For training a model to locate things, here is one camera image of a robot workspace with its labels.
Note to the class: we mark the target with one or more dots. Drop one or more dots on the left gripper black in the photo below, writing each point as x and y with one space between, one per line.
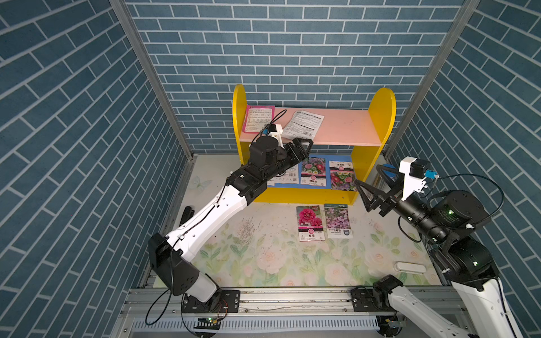
298 154

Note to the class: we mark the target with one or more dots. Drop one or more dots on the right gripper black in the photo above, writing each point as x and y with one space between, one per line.
389 198

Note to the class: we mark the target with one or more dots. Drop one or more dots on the white text seed packet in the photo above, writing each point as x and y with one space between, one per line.
303 124

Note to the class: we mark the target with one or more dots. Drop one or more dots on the purple flower seed packet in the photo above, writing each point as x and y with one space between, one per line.
337 221

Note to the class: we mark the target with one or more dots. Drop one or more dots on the magenta hollyhock seed packet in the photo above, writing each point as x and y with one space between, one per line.
310 224

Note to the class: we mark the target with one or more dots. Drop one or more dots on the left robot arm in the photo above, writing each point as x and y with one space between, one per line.
171 255

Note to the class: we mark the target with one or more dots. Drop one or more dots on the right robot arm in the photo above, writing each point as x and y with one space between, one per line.
445 221

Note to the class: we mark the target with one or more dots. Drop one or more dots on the mixed flower seed packet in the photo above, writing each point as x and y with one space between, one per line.
313 172

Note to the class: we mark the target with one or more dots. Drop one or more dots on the white text packet lower shelf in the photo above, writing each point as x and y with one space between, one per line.
290 176

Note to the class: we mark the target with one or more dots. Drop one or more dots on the red zinnia seed packet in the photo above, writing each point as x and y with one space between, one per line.
342 176

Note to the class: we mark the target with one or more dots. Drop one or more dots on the pink bordered seed packet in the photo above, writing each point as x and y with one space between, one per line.
257 117

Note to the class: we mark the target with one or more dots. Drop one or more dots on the yellow shelf with pink board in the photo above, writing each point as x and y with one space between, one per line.
366 131

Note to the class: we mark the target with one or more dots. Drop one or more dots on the steel bottle blue lid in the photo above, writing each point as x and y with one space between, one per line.
388 173

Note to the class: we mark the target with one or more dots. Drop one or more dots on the small white object on mat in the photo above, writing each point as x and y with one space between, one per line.
412 268

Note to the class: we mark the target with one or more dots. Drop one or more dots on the floral table mat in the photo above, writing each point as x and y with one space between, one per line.
260 247

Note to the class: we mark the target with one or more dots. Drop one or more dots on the small black device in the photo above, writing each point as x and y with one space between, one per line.
187 214

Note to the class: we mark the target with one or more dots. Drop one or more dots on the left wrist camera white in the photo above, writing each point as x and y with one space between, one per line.
275 131

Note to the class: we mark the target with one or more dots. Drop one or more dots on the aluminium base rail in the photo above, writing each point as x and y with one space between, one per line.
292 312

